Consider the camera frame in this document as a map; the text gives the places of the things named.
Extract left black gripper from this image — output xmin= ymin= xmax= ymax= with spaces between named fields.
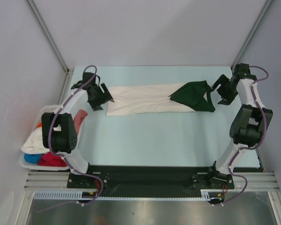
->
xmin=88 ymin=83 xmax=113 ymax=111

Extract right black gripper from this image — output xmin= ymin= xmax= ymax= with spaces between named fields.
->
xmin=208 ymin=74 xmax=239 ymax=105

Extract white green raglan t-shirt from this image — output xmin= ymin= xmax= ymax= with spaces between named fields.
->
xmin=106 ymin=81 xmax=215 ymax=116

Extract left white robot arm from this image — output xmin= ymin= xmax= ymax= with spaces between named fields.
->
xmin=41 ymin=72 xmax=113 ymax=188

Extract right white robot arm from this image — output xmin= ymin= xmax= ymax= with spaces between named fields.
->
xmin=207 ymin=63 xmax=273 ymax=188

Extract pink t-shirt in basket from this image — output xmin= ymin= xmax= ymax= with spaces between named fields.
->
xmin=73 ymin=109 xmax=88 ymax=135

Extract white plastic laundry basket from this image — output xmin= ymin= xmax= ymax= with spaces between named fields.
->
xmin=19 ymin=105 xmax=69 ymax=172

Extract red t-shirt in basket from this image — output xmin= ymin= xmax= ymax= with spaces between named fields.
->
xmin=38 ymin=152 xmax=67 ymax=167

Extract white t-shirt in basket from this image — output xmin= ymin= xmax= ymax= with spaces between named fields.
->
xmin=21 ymin=127 xmax=48 ymax=154

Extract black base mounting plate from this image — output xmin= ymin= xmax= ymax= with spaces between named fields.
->
xmin=67 ymin=165 xmax=235 ymax=197

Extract blue t-shirt in basket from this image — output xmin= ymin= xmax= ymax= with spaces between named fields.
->
xmin=24 ymin=153 xmax=43 ymax=164

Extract right aluminium frame post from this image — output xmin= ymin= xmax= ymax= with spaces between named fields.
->
xmin=230 ymin=0 xmax=274 ymax=69

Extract aluminium frame post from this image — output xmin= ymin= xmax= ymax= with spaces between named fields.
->
xmin=230 ymin=0 xmax=274 ymax=69
xmin=25 ymin=0 xmax=73 ymax=103

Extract left aluminium frame post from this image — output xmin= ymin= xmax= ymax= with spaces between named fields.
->
xmin=25 ymin=0 xmax=73 ymax=103

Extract white slotted cable duct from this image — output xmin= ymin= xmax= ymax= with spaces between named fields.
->
xmin=33 ymin=190 xmax=223 ymax=201

